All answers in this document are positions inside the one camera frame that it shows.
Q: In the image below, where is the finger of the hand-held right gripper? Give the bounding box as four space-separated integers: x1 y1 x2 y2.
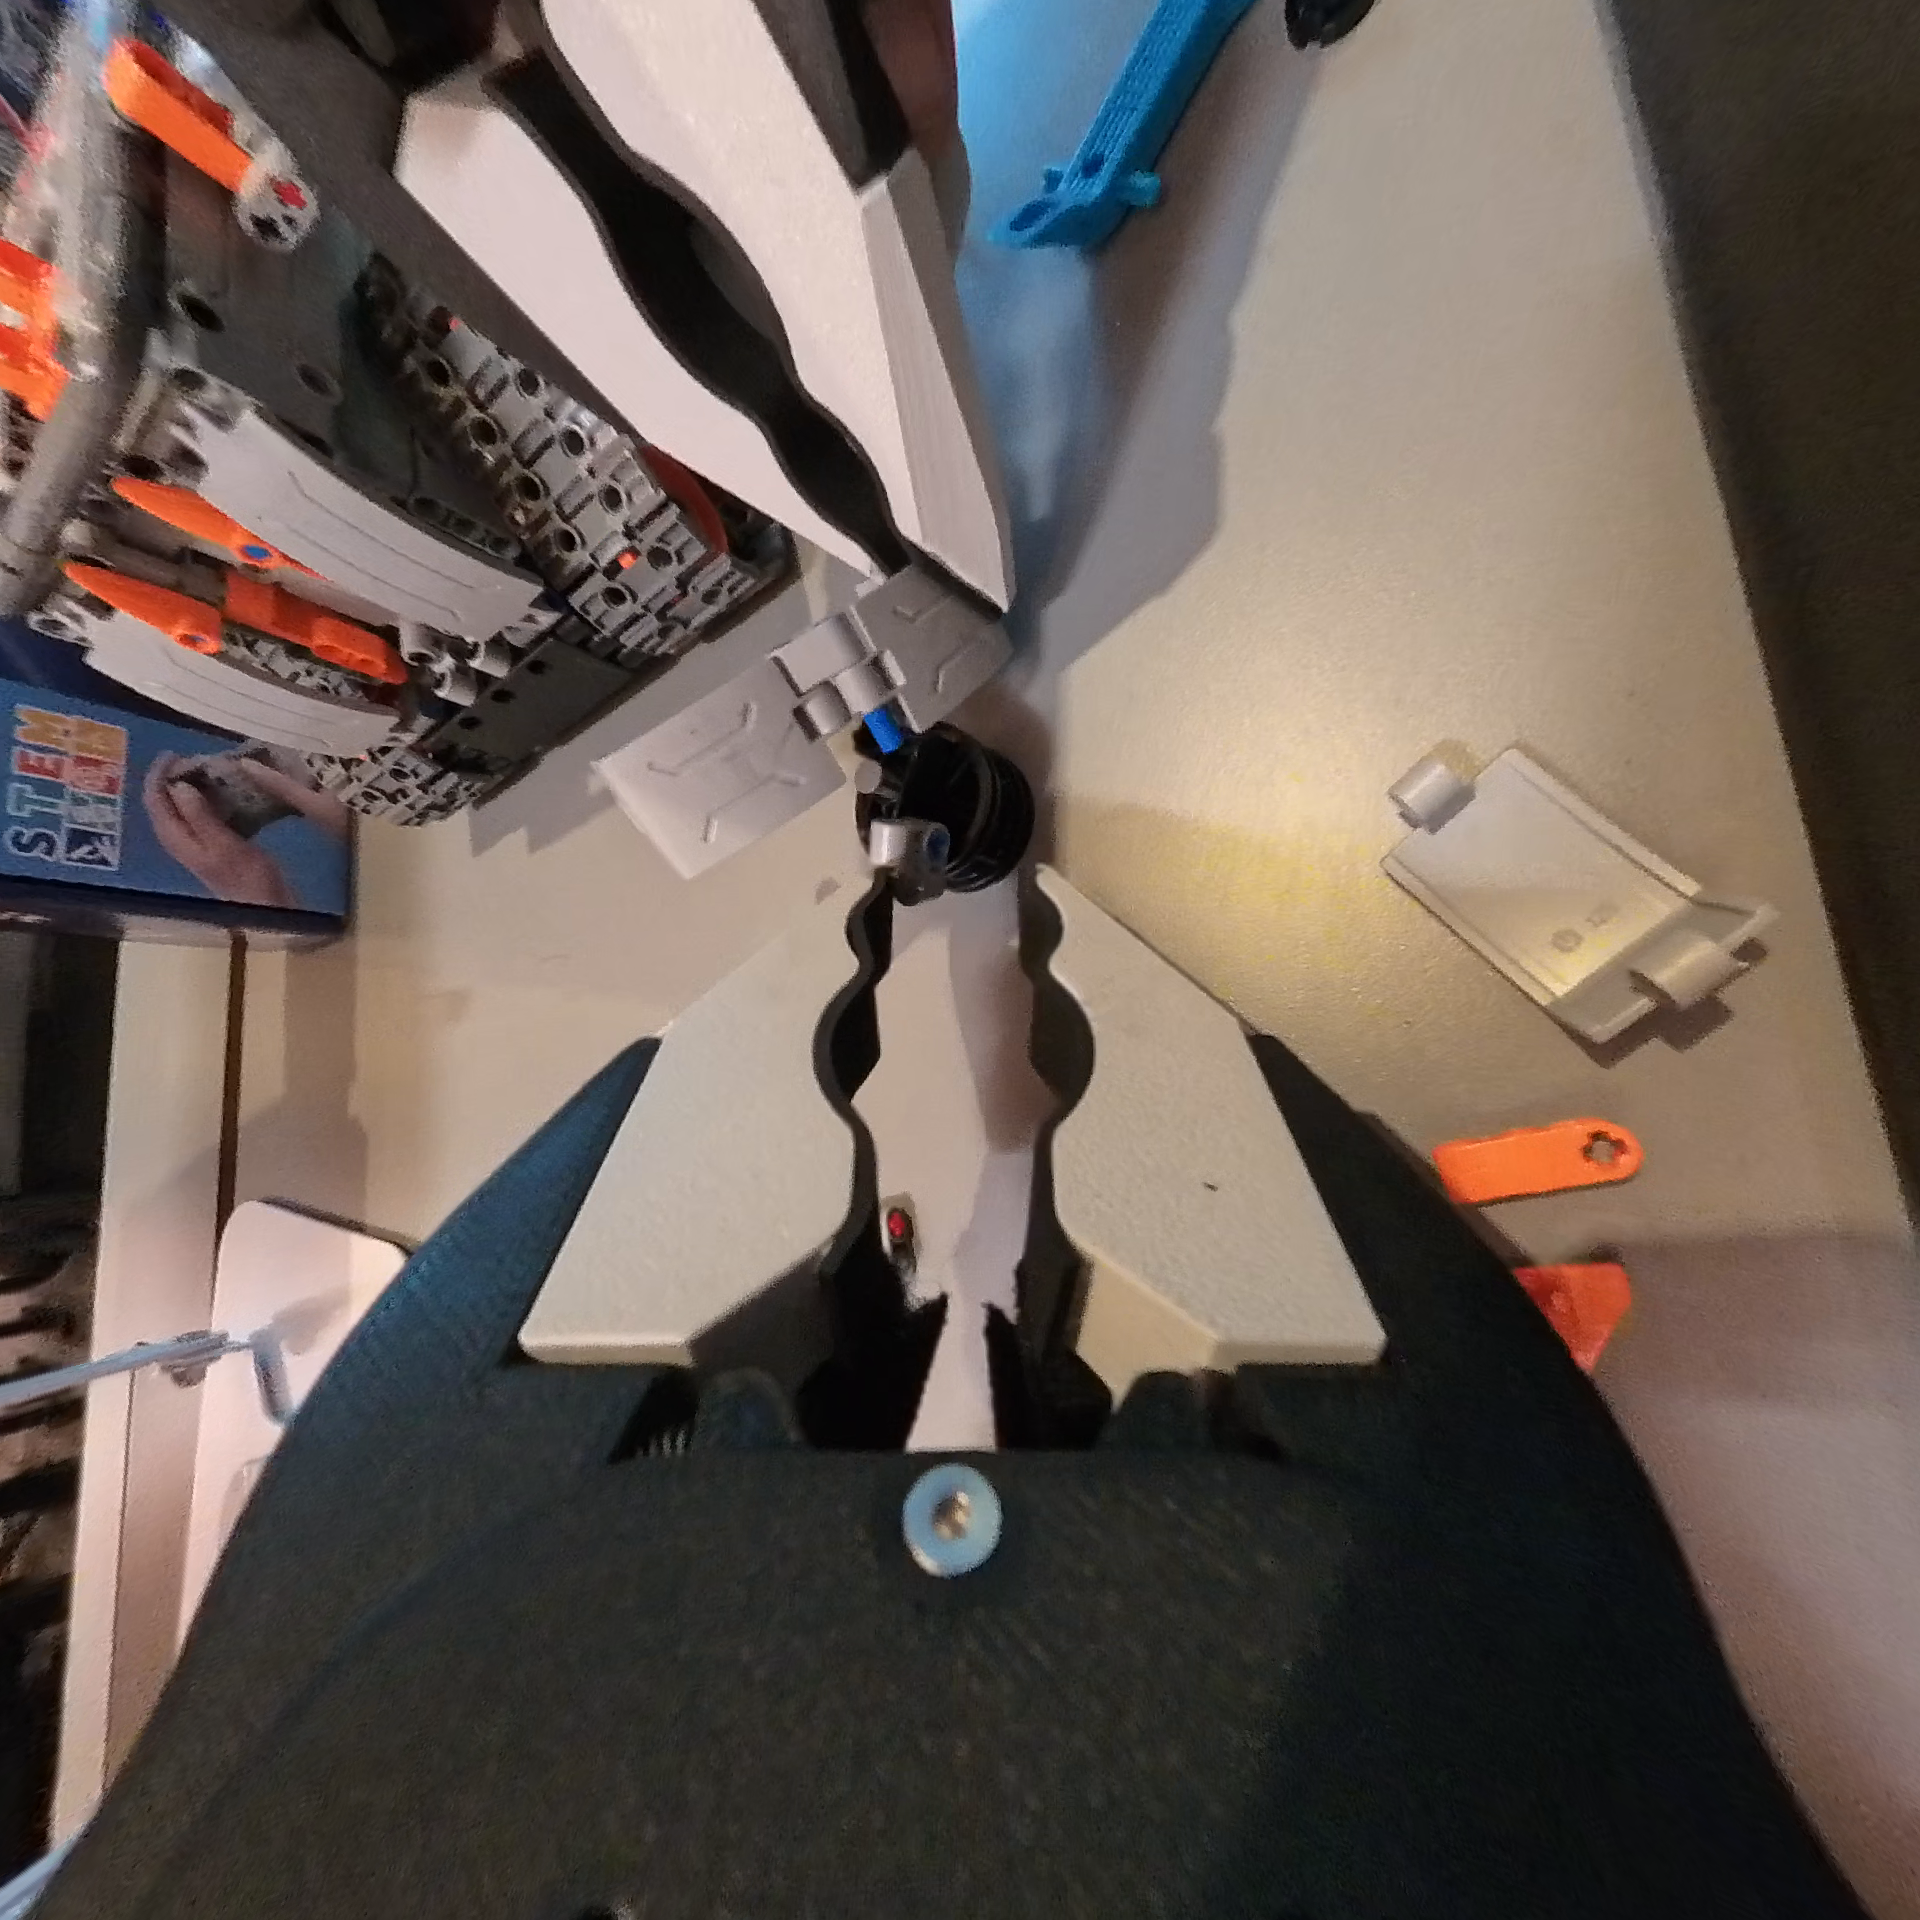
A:
542 0 1017 620
395 82 903 574

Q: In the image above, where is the blue cardboard box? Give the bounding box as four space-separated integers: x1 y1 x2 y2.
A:
0 685 360 951

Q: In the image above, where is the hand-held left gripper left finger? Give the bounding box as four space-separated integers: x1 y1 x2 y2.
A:
514 887 902 1384

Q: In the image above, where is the small black wheel assembly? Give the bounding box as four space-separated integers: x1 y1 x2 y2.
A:
854 721 1040 898

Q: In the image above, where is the grey orange tracked toy robot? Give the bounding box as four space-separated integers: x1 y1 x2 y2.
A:
0 0 827 836

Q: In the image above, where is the thin white cord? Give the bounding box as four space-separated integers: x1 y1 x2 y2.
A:
0 1330 301 1438

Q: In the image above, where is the orange beam piece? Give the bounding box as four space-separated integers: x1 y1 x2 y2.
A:
1433 1120 1649 1205

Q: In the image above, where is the grey flat hinged panel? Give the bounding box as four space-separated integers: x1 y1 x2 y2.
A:
1382 741 1780 1050

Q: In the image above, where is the blue plastic separator tool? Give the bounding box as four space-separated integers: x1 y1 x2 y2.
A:
1000 0 1264 254

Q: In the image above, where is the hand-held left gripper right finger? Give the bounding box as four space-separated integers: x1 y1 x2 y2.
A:
1028 861 1392 1390

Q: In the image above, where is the grey curved panel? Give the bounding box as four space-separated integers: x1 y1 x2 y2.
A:
592 668 879 882

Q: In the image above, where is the orange flat panel piece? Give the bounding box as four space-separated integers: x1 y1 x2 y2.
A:
1514 1262 1640 1373

